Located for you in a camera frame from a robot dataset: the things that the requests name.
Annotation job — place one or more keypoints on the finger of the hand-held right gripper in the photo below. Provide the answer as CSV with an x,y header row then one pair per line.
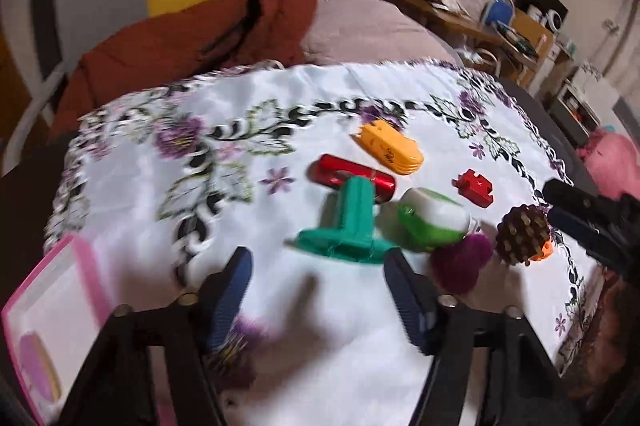
x,y
580,201
575,228

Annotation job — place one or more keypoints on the pink and white tray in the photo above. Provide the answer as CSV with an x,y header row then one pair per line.
x,y
55,306

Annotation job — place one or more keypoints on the pale pink blanket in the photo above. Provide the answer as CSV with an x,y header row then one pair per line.
x,y
370,30

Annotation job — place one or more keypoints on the purple oblong item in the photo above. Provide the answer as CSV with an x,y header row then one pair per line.
x,y
37,363

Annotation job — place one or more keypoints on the red metallic cylinder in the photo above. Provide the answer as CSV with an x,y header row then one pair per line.
x,y
340,171

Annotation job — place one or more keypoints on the green plastic T-shaped piece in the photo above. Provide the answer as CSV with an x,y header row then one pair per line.
x,y
352,211

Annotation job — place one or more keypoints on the green and white plastic case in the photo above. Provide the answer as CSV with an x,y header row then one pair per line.
x,y
435,213

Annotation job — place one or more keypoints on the magenta plastic spool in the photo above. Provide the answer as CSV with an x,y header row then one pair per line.
x,y
462,263

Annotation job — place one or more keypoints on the rust brown jacket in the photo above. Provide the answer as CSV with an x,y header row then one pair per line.
x,y
175,50

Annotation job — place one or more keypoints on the orange linked cubes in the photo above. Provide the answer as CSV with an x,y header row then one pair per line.
x,y
544,251

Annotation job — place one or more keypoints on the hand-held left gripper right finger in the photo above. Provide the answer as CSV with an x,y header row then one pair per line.
x,y
405,301

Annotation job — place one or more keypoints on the white cabinet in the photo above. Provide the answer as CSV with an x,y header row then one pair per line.
x,y
585,95

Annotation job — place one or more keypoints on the brown pine cone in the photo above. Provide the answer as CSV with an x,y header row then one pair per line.
x,y
522,233

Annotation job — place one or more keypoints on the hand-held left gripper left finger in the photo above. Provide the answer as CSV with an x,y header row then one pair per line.
x,y
232,301

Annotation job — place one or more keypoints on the pink cushion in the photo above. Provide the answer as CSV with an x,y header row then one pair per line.
x,y
612,160

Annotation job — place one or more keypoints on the wooden board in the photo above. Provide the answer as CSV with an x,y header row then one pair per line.
x,y
532,30

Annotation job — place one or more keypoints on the yellow ridged plastic toy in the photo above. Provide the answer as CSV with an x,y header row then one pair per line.
x,y
390,148

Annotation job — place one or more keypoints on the white floral embroidered tablecloth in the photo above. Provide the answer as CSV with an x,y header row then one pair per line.
x,y
125,206

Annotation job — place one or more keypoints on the wooden side table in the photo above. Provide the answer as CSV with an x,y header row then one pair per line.
x,y
440,18

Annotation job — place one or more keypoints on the red notched plastic block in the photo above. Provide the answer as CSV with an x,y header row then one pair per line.
x,y
475,187

